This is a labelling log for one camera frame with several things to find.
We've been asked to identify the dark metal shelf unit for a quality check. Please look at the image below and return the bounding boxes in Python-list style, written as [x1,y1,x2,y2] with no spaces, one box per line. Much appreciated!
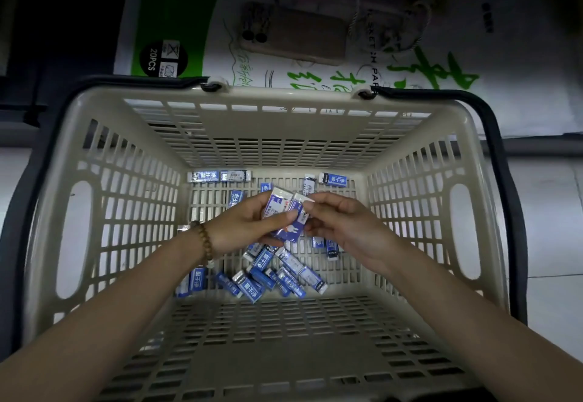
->
[0,0,583,159]

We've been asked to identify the person's left forearm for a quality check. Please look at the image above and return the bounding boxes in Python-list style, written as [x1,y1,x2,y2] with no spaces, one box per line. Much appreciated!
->
[0,228,214,402]

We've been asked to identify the person's right hand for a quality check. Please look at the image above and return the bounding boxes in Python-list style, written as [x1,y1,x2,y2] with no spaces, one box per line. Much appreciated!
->
[302,192,404,277]

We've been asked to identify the person's left hand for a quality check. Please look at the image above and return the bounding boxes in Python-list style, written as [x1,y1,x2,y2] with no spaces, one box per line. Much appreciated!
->
[203,192,300,260]

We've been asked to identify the beige plastic shopping basket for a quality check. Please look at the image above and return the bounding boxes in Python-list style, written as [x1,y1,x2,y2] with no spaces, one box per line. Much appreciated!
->
[0,76,529,402]

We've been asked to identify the blue packaged eraser bundle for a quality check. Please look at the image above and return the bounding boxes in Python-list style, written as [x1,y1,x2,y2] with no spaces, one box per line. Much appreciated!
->
[261,186,316,245]

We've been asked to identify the wooden bead bracelet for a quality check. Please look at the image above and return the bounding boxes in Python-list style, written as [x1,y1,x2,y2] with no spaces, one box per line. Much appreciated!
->
[189,220,216,269]

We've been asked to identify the pile of mixed packaged erasers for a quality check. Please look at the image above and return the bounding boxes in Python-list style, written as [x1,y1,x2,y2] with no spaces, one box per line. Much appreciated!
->
[175,169,350,305]

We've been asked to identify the green and white paper pack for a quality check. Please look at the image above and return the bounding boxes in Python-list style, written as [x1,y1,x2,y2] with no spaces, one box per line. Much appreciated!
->
[114,0,583,139]

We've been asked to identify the person's right forearm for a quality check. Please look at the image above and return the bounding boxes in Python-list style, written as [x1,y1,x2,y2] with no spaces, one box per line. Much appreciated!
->
[382,251,583,402]

